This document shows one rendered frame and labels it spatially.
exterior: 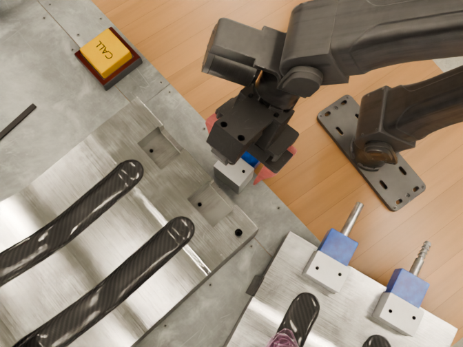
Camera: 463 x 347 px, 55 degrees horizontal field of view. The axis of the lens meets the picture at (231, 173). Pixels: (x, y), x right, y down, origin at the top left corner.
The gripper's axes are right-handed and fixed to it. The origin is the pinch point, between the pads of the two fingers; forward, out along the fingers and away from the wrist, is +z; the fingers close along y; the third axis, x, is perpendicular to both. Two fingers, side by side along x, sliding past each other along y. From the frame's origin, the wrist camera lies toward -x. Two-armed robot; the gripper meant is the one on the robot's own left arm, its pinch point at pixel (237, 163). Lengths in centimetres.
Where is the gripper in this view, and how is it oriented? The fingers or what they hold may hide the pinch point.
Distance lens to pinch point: 66.4
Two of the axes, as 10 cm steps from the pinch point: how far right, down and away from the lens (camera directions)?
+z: -3.2, 5.9, 7.4
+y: 7.7, 6.2, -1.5
